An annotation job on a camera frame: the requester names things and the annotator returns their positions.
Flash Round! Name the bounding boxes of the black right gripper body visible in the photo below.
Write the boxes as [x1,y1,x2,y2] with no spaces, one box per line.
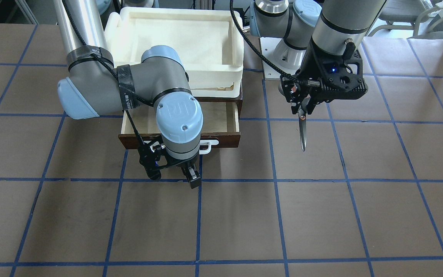
[137,140,199,180]

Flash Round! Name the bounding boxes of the wooden drawer with white handle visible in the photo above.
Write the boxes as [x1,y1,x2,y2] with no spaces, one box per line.
[118,93,241,155]

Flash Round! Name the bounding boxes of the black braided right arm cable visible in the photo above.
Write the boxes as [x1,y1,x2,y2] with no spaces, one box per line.
[61,0,157,154]

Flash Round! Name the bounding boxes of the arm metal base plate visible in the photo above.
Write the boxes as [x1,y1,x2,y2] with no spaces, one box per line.
[260,37,306,74]

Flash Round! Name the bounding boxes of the white foam tray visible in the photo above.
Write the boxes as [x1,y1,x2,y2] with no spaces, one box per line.
[104,7,244,98]

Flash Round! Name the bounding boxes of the grey orange handled scissors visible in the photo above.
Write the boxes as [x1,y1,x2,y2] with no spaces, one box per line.
[298,98,310,152]

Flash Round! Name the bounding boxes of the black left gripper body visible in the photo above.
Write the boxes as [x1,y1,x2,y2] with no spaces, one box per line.
[280,39,368,105]

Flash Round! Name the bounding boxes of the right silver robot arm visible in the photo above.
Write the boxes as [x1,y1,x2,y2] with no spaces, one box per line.
[54,0,203,188]

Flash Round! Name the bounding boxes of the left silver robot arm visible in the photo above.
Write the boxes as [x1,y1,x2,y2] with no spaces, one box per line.
[250,0,386,117]

